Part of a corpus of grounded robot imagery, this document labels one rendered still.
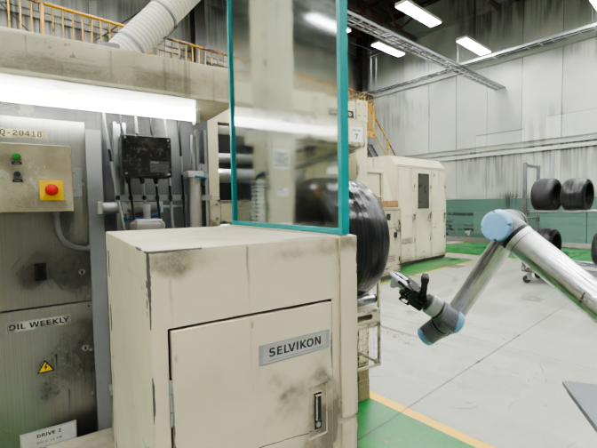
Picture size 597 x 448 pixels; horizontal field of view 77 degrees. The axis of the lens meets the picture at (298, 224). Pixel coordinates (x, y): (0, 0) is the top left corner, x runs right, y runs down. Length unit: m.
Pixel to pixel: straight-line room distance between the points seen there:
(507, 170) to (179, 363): 12.91
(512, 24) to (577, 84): 2.71
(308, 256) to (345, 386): 0.28
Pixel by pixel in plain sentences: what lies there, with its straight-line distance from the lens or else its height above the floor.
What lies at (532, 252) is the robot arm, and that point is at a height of 1.15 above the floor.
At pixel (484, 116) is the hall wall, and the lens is 13.77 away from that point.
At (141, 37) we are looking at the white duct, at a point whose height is 1.98.
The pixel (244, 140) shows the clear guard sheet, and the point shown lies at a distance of 1.14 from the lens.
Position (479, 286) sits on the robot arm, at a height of 0.96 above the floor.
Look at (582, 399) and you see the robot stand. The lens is 1.84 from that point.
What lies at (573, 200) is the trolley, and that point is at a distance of 6.87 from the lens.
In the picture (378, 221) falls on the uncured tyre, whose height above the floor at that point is 1.25.
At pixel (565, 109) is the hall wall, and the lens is 13.06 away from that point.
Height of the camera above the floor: 1.33
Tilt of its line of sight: 3 degrees down
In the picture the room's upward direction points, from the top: 1 degrees counter-clockwise
